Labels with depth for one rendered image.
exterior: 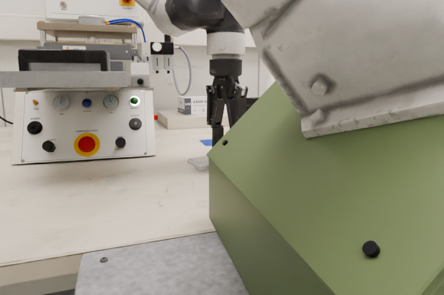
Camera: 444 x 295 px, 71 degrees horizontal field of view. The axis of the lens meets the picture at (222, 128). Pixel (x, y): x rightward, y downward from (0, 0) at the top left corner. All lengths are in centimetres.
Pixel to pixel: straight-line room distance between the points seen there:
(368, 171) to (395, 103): 5
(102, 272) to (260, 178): 20
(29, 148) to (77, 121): 13
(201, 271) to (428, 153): 26
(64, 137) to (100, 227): 43
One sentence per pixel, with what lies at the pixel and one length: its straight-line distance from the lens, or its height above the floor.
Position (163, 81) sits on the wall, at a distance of 158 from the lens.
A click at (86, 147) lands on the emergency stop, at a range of 85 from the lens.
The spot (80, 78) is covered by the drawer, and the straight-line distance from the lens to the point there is 65.
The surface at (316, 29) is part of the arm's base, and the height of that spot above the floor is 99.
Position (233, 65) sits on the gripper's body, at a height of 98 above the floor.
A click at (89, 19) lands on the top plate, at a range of 108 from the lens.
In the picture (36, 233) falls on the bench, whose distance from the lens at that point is 51.
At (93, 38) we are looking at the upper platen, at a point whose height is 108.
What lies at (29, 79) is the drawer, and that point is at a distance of 67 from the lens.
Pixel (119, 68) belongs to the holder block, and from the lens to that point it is 76.
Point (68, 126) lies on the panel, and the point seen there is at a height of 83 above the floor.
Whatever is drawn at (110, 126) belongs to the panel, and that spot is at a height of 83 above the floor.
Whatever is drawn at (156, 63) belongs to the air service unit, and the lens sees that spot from 122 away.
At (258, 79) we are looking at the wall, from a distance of 173.
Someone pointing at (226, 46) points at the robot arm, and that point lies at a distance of 69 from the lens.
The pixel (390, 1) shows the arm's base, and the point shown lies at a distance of 23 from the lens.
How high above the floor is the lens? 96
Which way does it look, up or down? 9 degrees down
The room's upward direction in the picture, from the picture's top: straight up
